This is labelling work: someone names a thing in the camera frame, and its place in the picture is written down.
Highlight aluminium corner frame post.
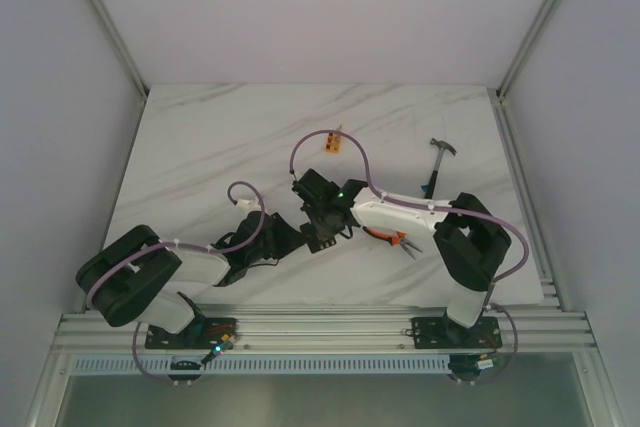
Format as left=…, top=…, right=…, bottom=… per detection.
left=87, top=0, right=150, bottom=100

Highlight aluminium mounting rail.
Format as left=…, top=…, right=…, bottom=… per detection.
left=52, top=305, right=596, bottom=354

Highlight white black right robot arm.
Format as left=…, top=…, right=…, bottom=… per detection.
left=292, top=169, right=511, bottom=348

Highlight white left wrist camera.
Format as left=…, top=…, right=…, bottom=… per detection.
left=236, top=197, right=262, bottom=211

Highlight orange handled needle-nose pliers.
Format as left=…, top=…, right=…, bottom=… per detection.
left=362, top=227, right=422, bottom=259

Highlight black handled claw hammer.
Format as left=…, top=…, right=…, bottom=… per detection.
left=423, top=138, right=457, bottom=199

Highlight black fuse box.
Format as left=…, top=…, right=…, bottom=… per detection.
left=305, top=230, right=336, bottom=254

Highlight orange fuse holder block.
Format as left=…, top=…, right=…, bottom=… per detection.
left=325, top=127, right=342, bottom=154

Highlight white slotted cable duct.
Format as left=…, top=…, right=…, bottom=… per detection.
left=69, top=354, right=451, bottom=376

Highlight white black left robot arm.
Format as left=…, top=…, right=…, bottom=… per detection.
left=75, top=211, right=306, bottom=349

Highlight right aluminium frame post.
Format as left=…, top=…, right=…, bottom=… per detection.
left=496, top=0, right=562, bottom=102

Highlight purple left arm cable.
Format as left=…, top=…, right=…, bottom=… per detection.
left=85, top=180, right=266, bottom=389

